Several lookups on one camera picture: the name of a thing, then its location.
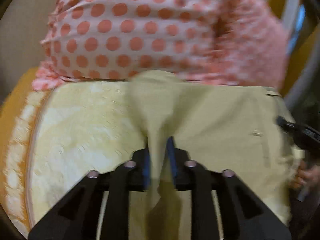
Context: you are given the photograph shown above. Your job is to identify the khaki pants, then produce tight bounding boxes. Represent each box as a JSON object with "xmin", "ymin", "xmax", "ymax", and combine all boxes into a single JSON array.
[{"xmin": 96, "ymin": 69, "xmax": 301, "ymax": 240}]

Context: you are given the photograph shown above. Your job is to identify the person's right hand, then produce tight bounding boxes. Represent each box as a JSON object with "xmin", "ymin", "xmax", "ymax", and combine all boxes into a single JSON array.
[{"xmin": 290, "ymin": 160, "xmax": 319, "ymax": 190}]

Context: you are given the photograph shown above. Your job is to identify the yellow patterned bed sheet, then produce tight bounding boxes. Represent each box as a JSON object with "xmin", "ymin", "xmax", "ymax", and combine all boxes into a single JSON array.
[{"xmin": 1, "ymin": 68, "xmax": 144, "ymax": 238}]

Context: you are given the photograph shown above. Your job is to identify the right polka dot pillow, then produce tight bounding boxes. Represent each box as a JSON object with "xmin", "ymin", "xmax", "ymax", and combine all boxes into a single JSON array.
[{"xmin": 178, "ymin": 0, "xmax": 288, "ymax": 88}]

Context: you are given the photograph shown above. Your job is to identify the polka dot pillow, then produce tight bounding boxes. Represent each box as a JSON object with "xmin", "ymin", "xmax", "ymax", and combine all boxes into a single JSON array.
[
  {"xmin": 33, "ymin": 0, "xmax": 223, "ymax": 90},
  {"xmin": 178, "ymin": 0, "xmax": 288, "ymax": 88}
]

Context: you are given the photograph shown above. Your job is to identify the blue glass window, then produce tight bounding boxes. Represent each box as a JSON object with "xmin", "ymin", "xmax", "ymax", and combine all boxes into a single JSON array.
[{"xmin": 287, "ymin": 4, "xmax": 306, "ymax": 54}]

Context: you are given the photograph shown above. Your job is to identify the left polka dot pillow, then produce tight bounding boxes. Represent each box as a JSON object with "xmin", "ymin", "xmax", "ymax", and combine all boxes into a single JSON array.
[{"xmin": 33, "ymin": 0, "xmax": 223, "ymax": 90}]

